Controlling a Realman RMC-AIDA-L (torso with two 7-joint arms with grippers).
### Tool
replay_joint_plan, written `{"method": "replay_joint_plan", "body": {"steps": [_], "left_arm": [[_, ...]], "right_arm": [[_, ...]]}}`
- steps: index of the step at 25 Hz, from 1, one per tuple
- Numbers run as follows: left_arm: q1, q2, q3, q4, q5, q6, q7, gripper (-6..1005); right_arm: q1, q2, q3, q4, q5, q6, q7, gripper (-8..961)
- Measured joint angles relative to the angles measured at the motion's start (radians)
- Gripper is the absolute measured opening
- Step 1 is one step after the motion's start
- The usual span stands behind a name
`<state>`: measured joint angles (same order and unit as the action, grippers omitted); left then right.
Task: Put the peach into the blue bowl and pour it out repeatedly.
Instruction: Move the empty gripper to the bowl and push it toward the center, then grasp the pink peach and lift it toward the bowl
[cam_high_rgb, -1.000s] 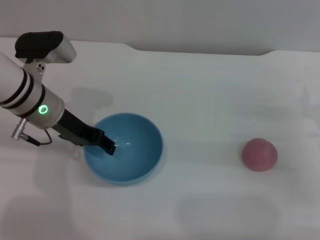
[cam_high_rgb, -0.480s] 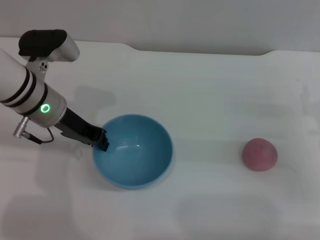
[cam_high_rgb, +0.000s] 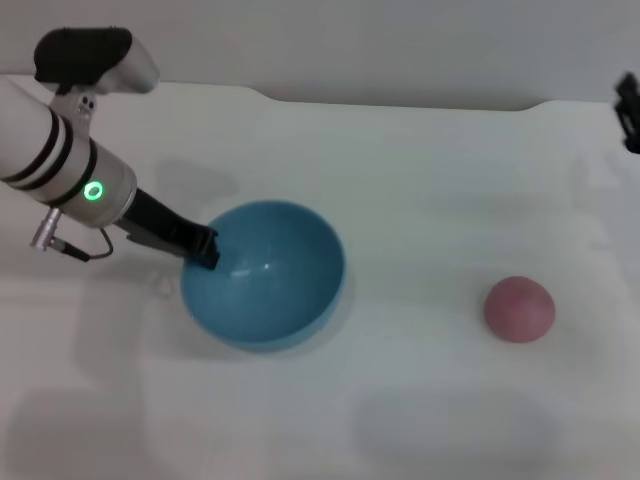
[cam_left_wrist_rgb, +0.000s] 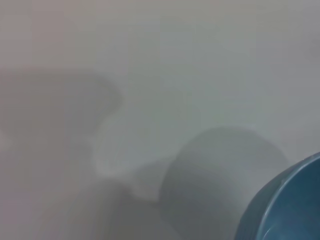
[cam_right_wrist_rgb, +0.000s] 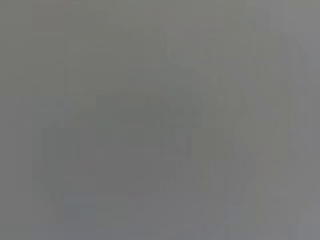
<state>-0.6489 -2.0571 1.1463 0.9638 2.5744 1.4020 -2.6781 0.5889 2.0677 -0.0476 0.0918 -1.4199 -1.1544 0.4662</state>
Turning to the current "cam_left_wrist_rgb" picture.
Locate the blue bowl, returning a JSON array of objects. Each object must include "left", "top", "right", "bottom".
[{"left": 234, "top": 151, "right": 320, "bottom": 240}]

